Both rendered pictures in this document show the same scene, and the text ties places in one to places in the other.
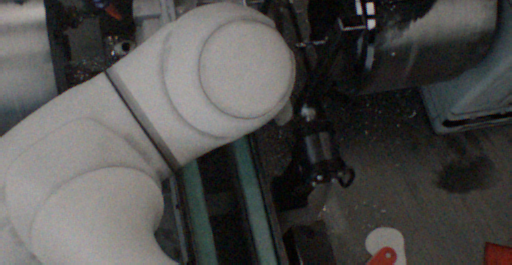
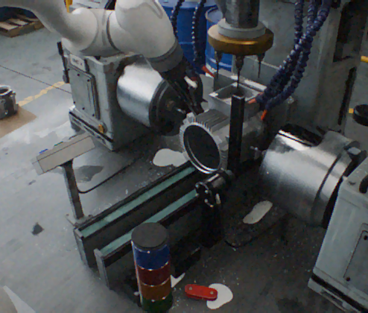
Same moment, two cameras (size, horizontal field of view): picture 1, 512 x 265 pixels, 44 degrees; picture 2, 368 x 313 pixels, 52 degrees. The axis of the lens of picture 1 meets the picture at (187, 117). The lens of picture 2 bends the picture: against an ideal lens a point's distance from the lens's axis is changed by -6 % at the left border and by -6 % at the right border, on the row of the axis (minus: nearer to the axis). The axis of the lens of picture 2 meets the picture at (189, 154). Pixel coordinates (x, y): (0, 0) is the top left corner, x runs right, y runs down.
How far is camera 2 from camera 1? 0.89 m
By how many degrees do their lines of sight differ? 47
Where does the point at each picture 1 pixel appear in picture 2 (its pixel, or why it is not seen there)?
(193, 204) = (162, 185)
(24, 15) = not seen: hidden behind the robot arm
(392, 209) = (243, 288)
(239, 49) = not seen: outside the picture
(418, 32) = (291, 156)
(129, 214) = (81, 17)
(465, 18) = (318, 165)
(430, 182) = (276, 298)
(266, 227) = (171, 212)
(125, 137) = (104, 15)
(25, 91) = (147, 85)
